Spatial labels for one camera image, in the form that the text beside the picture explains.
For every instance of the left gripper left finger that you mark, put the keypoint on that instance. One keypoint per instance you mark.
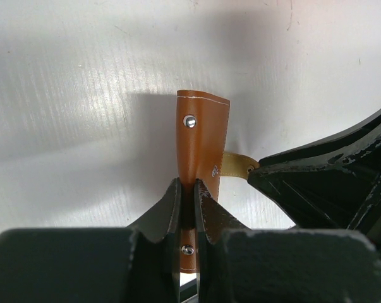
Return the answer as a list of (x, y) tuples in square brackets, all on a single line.
[(137, 263)]

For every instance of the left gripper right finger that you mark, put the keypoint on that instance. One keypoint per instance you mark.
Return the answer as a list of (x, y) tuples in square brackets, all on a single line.
[(236, 264)]

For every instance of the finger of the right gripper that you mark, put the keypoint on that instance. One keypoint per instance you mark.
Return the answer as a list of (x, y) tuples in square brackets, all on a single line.
[(333, 183)]

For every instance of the brown leather card holder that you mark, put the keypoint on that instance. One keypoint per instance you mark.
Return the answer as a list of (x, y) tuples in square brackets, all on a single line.
[(201, 130)]

